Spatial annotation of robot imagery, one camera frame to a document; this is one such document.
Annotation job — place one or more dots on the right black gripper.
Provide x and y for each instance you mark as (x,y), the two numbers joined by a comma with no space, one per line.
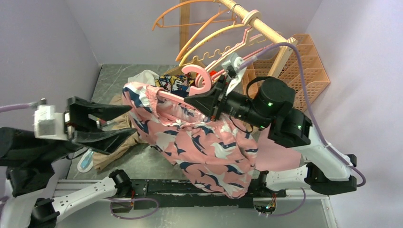
(207,102)

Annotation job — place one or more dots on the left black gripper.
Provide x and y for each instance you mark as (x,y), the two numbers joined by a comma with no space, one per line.
(108,139)

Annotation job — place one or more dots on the pink patterned shorts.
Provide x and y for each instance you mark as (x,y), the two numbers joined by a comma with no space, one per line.
(216,156)

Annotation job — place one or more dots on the navy blue shorts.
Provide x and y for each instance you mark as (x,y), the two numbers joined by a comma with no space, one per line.
(180,93)

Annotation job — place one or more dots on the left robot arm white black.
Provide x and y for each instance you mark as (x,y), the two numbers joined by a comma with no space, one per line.
(28,157)

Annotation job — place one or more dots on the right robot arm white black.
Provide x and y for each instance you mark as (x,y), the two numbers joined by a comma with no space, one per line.
(327,172)

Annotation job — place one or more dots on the orange shorts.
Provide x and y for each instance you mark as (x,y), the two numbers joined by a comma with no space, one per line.
(214,74)

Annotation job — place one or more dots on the front orange hanger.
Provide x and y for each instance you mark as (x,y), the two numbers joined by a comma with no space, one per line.
(198,32)

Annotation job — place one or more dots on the orange hanger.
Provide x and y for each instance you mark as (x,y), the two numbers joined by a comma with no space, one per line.
(198,32)
(159,22)

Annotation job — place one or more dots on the yellow hanger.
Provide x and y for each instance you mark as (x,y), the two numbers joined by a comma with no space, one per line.
(207,39)

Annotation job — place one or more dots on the rear orange hanger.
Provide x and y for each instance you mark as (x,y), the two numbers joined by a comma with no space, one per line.
(159,22)

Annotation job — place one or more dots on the light blue packaged tool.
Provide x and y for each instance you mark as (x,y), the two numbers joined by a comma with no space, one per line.
(86,162)

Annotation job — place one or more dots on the yellow black patterned garment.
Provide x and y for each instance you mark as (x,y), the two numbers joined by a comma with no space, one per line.
(175,82)

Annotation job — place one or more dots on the white garment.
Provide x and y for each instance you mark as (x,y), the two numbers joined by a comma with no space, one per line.
(145,77)

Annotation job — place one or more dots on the pink clipboard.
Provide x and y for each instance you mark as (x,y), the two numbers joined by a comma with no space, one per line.
(273,157)

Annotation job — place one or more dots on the peach plastic file organizer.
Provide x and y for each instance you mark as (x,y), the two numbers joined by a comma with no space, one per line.
(316,78)

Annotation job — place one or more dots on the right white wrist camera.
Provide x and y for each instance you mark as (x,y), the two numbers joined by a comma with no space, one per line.
(231,65)

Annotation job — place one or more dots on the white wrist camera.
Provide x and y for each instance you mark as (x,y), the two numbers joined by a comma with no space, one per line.
(49,124)
(231,65)

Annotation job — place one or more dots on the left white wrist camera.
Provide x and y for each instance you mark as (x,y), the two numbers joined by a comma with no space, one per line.
(49,124)

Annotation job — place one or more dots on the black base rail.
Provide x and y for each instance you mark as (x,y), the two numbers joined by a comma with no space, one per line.
(181,193)

